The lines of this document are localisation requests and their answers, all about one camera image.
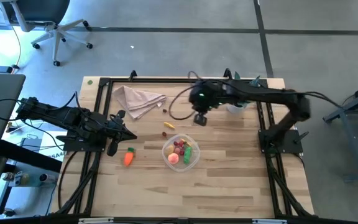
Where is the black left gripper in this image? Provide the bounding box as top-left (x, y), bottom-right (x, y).
top-left (103, 116), bottom-right (137, 143)

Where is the orange toy carrot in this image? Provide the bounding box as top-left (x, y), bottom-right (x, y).
top-left (123, 147), bottom-right (136, 167)

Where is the green toy pea pod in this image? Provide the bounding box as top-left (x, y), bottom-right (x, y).
top-left (183, 146), bottom-right (193, 165)

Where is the clear plastic tupperware container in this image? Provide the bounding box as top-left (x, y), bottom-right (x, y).
top-left (161, 133), bottom-right (201, 173)

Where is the white plant pot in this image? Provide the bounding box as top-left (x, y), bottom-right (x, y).
top-left (226, 101), bottom-right (249, 115)

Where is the beige folded cloth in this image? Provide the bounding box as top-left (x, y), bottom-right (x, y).
top-left (112, 85), bottom-right (168, 121)

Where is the green snake plant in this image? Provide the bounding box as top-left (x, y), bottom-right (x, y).
top-left (230, 71), bottom-right (263, 108)

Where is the white paper sheet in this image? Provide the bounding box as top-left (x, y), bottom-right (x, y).
top-left (38, 129), bottom-right (71, 163)

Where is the white round device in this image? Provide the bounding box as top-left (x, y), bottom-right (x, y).
top-left (38, 173), bottom-right (57, 185)

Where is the black office chair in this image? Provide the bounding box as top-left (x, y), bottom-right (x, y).
top-left (0, 0), bottom-right (94, 67)

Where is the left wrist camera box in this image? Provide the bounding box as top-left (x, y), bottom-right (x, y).
top-left (106, 140), bottom-right (120, 157)

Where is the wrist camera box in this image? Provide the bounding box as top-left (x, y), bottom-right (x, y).
top-left (106, 140), bottom-right (120, 157)
top-left (193, 112), bottom-right (209, 127)

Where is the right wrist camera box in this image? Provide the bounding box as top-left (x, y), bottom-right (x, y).
top-left (193, 112), bottom-right (209, 127)

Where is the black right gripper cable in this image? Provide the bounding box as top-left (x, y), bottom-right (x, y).
top-left (168, 70), bottom-right (217, 121)

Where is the black aluminium table frame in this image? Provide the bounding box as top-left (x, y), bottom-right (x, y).
top-left (53, 67), bottom-right (316, 220)

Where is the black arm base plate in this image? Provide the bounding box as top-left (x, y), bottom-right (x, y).
top-left (257, 128), bottom-right (305, 154)
top-left (55, 133), bottom-right (109, 153)

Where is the white plastic bracket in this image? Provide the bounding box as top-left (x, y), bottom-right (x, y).
top-left (252, 218), bottom-right (288, 224)
top-left (78, 217), bottom-right (115, 224)

